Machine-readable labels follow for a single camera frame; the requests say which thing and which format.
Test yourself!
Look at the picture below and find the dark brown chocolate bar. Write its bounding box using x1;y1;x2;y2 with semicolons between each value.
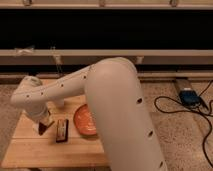
56;119;69;143

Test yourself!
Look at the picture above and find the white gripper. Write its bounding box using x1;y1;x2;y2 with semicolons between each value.
34;112;52;126

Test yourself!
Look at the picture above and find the black cable on floor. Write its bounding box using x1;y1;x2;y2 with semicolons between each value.
153;79;213;168

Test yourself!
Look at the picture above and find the orange bowl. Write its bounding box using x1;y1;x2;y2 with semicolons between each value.
73;104;97;136

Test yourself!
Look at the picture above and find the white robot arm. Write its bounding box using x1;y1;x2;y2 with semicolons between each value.
11;57;168;171

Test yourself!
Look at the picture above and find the blue power adapter box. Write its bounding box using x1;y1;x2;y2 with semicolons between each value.
179;89;200;106

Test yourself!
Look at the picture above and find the wooden table board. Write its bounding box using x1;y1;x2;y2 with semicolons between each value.
1;95;108;168

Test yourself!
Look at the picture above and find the white sponge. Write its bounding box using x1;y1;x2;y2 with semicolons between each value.
32;121;54;133

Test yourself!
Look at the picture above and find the red pepper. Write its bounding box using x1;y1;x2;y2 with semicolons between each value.
38;123;48;135

